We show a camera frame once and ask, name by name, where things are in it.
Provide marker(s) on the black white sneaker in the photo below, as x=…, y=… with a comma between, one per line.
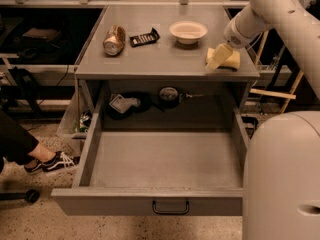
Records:
x=60, y=161

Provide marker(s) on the black tape roll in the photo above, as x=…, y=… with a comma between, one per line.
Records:
x=169, y=97

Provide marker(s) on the white paper bowl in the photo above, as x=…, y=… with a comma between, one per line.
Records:
x=188, y=32

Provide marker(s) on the black chair caster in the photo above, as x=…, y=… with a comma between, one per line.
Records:
x=30, y=196

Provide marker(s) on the yellow sponge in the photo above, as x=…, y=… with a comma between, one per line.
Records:
x=233, y=61

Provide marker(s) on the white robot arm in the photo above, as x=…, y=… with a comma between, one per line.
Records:
x=281, y=182

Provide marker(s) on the black drawer handle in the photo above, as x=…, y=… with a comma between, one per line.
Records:
x=170, y=207

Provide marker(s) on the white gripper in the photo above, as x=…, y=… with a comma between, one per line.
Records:
x=232, y=37

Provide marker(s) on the wooden easel frame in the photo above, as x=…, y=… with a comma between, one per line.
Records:
x=280, y=74

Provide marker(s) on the grey cabinet counter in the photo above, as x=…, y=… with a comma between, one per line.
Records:
x=169, y=63

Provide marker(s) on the crumpled chip bag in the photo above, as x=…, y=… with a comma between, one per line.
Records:
x=122, y=104

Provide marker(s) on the grey open top drawer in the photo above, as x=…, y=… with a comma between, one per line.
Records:
x=122, y=173

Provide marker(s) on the clear plastic bin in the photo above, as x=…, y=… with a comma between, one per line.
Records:
x=69, y=127

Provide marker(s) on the crushed soda can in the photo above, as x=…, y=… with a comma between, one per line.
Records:
x=114, y=41

